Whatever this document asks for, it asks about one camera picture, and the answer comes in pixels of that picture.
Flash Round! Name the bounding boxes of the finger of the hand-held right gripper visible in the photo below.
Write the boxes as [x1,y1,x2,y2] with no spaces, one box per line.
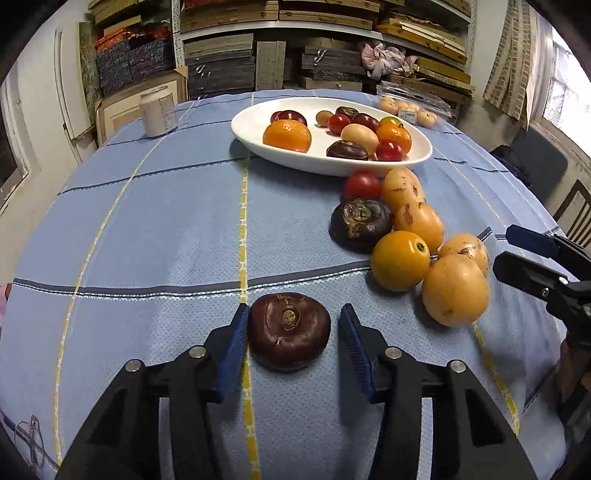
[492,251,572,302]
[505,224,591,278]

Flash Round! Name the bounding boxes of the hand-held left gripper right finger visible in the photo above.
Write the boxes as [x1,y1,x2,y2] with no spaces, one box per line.
[338,302,539,480]

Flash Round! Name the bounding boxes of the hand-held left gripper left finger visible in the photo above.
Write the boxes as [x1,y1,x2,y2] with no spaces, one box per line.
[55,302,251,480]

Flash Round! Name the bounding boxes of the large mandarin orange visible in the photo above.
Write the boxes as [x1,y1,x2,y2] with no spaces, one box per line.
[263,119,313,154]

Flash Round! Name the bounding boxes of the white oval plate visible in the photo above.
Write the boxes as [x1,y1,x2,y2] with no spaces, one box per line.
[231,97,433,177]

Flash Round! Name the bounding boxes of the person's right hand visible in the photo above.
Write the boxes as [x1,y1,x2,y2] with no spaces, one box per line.
[554,339,591,407]

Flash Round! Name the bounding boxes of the wooden chair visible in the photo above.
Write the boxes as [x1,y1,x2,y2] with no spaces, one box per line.
[551,179,591,236]

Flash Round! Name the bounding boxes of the black chair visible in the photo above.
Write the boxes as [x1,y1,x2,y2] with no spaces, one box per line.
[489,127,568,188]

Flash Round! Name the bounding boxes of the bright window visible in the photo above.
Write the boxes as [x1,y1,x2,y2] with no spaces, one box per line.
[540,28,591,148]

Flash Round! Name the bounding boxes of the cluster of small pale loquats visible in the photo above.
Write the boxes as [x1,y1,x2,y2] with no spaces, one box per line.
[379,97,437,127]

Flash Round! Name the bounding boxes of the blue checked tablecloth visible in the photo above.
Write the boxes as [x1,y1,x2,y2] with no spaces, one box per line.
[0,89,573,480]

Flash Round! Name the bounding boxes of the small mandarin orange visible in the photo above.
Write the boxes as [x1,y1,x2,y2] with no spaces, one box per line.
[375,124,412,155]

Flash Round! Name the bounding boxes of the patterned curtain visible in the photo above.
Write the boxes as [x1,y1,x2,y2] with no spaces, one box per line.
[482,0,552,132]

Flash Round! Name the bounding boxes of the clear plastic fruit box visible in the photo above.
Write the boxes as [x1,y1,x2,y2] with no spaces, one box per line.
[376,82,455,128]

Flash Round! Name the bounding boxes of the eyeglasses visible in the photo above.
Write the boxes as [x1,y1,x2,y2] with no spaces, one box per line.
[11,415,47,472]

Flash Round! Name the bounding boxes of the stack of yellow-edged boxes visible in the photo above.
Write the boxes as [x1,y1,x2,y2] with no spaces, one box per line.
[376,11,476,97]

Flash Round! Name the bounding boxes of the pink fabric bundle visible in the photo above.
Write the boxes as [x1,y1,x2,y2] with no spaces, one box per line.
[359,41,419,80]

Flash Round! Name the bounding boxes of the white drink can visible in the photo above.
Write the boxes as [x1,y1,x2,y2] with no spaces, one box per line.
[139,86,178,138]

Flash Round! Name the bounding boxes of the stack of dark drawer boxes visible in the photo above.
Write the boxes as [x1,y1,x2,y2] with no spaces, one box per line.
[298,44,370,90]

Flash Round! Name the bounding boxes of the stack of dark flat boxes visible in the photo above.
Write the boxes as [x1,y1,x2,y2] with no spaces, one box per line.
[184,32,256,97]

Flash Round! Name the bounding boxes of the upright grey patterned box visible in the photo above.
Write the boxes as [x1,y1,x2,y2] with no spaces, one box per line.
[255,41,287,90]

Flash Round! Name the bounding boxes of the dark window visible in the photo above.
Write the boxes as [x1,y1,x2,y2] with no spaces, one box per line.
[0,69,28,213]

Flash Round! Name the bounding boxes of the white board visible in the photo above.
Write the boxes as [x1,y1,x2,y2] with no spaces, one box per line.
[53,28,98,148]

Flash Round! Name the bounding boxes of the stack of blue patterned boxes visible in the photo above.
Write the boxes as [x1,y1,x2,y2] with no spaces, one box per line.
[95,16,174,95]

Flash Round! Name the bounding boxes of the metal shelving unit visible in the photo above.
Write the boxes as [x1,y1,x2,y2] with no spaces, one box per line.
[171,0,476,93]

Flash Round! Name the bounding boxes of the green patterned panel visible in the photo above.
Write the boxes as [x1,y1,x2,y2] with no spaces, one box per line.
[78,21,100,100]

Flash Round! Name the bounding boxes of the stacks of brown flat boxes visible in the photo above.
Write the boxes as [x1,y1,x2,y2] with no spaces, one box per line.
[180,0,382,31]

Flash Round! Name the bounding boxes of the wooden picture frame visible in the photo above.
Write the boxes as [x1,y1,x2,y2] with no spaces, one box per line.
[95,67,189,144]

